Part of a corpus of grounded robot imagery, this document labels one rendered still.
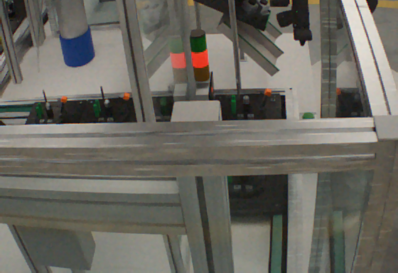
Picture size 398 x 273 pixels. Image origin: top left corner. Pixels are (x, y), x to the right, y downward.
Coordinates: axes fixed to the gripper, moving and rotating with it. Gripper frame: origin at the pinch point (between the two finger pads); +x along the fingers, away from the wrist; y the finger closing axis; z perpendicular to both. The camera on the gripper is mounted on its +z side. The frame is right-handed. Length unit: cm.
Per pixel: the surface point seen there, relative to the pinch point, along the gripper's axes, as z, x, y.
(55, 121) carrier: 90, 27, 9
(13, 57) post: 127, 24, -36
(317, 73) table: -8, 40, -36
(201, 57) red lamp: 30.6, -9.2, 26.5
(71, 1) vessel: 97, 5, -49
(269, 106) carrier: 12.3, 28.4, 0.8
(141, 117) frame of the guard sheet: 35, -32, 83
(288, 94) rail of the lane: 5.1, 29.4, -7.7
